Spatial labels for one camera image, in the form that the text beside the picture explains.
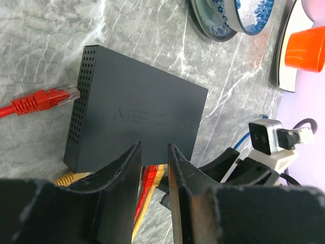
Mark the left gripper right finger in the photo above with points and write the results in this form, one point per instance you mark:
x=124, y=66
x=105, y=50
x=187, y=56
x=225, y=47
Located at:
x=205, y=211

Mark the blue white porcelain bowl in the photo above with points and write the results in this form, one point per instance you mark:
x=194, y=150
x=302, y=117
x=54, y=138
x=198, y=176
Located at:
x=248, y=17

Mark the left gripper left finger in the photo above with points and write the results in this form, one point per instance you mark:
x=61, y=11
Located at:
x=99, y=208

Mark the blue patterned saucer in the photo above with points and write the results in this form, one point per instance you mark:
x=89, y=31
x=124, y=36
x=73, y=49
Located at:
x=210, y=23

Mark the white square plate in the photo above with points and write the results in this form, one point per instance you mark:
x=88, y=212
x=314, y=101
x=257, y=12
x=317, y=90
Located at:
x=286, y=71

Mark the black network switch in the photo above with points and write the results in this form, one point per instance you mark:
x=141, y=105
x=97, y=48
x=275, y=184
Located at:
x=122, y=101

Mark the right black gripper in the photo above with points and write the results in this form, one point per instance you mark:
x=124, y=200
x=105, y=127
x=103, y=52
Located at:
x=186, y=181

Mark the orange plastic cup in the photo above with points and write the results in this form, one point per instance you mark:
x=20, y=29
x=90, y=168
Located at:
x=305, y=50

